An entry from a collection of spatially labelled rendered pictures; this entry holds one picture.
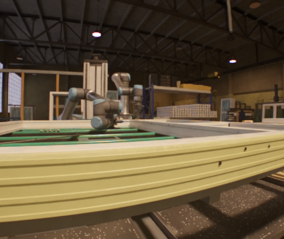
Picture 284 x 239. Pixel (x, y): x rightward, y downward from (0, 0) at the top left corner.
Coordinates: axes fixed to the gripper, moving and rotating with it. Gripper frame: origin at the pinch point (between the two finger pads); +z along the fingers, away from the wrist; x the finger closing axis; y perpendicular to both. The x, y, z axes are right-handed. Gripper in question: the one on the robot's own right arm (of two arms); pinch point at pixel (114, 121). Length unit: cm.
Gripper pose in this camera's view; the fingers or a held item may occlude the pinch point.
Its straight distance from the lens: 153.6
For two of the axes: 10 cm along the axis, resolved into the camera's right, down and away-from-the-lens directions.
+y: 9.6, 0.0, -2.7
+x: 0.0, -10.0, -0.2
